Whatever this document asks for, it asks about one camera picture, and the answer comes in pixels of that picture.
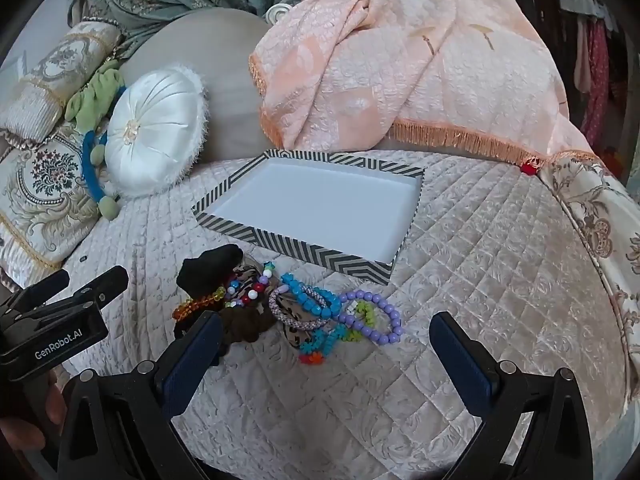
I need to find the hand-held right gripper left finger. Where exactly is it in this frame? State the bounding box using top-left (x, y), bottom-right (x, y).
top-left (52, 310), bottom-right (226, 480)

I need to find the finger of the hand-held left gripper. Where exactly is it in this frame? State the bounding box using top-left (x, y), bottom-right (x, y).
top-left (47, 265), bottom-right (130, 319)
top-left (0, 268), bottom-right (71, 311)

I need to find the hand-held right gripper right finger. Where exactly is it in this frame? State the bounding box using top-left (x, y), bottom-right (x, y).
top-left (429, 311), bottom-right (596, 480)

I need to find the orange bead bracelet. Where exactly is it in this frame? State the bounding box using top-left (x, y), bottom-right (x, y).
top-left (172, 286), bottom-right (227, 322)

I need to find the black beaded hair tie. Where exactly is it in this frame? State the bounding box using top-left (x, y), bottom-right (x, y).
top-left (175, 304), bottom-right (274, 346)

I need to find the thin colourful bead bracelet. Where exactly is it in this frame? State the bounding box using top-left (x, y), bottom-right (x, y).
top-left (223, 280), bottom-right (246, 312)

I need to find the purple bead bracelet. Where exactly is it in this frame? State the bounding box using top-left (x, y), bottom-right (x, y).
top-left (337, 290), bottom-right (405, 346)

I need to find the large multicolour bead bracelet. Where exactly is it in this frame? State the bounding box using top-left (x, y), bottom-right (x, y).
top-left (235, 261), bottom-right (277, 308)

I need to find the black scrunchie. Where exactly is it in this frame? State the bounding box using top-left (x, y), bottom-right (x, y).
top-left (180, 246), bottom-right (244, 294)

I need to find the silver glitter bracelet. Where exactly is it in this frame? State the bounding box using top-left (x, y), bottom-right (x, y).
top-left (268, 285), bottom-right (342, 332)

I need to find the leopard print hair bow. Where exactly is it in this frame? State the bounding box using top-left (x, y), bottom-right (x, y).
top-left (232, 262), bottom-right (333, 352)

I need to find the blue bead bracelet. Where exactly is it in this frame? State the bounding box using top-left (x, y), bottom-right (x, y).
top-left (280, 272), bottom-right (334, 319)

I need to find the striped cardboard tray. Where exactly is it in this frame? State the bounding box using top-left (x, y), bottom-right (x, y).
top-left (192, 149), bottom-right (426, 286)

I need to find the person's left hand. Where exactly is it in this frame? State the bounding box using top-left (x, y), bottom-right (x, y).
top-left (0, 369), bottom-right (68, 454)

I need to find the embroidered floral square cushion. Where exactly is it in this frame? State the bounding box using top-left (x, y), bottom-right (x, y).
top-left (0, 120), bottom-right (121, 272)

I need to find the white round satin cushion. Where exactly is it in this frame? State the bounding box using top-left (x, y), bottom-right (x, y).
top-left (104, 63), bottom-right (210, 197)

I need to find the beige floral bed cover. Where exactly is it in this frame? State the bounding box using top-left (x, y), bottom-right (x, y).
top-left (537, 154), bottom-right (640, 362)

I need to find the green and blue plush toy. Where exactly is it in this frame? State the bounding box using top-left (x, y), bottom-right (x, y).
top-left (64, 66), bottom-right (129, 221)

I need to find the embroidered bolster cushion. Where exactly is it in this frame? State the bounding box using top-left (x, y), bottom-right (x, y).
top-left (0, 22), bottom-right (124, 144)

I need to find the beige pillow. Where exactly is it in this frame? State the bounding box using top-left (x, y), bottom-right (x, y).
top-left (120, 8), bottom-right (274, 164)

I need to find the peach fringed blanket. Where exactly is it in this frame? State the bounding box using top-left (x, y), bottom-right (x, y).
top-left (248, 0), bottom-right (609, 169)

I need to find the rack of hanging clothes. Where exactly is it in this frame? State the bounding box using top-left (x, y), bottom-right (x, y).
top-left (505, 0), bottom-right (637, 162)

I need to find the green bead bracelet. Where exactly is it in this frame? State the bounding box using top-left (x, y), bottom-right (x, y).
top-left (345, 300), bottom-right (377, 344)

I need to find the turquoise bead bracelet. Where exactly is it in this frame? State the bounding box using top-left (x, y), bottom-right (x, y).
top-left (298, 324), bottom-right (349, 366)

